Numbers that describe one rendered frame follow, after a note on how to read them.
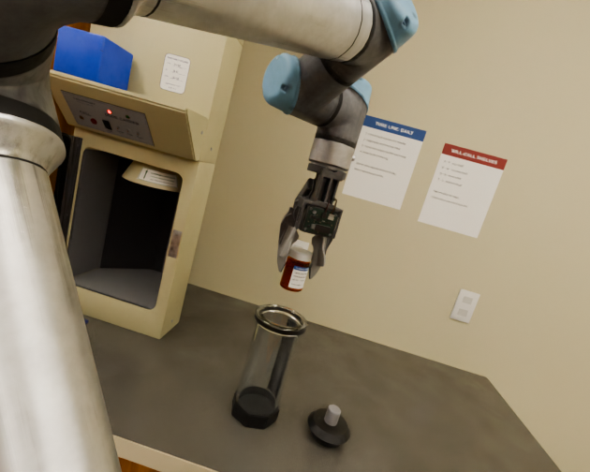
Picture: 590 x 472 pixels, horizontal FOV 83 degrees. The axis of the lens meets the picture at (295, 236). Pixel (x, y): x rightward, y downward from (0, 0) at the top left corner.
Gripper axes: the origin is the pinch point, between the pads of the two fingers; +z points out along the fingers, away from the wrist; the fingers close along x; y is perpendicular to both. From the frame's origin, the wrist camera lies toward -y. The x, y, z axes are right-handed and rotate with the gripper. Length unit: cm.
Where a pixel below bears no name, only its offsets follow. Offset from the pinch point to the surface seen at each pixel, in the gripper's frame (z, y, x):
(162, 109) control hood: -22.6, -11.3, -32.7
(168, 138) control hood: -17.4, -16.4, -31.8
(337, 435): 29.6, 7.6, 15.9
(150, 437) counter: 33.0, 9.9, -18.9
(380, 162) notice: -29, -51, 30
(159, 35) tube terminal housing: -39, -24, -40
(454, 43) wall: -71, -48, 40
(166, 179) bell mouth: -7.5, -26.8, -32.6
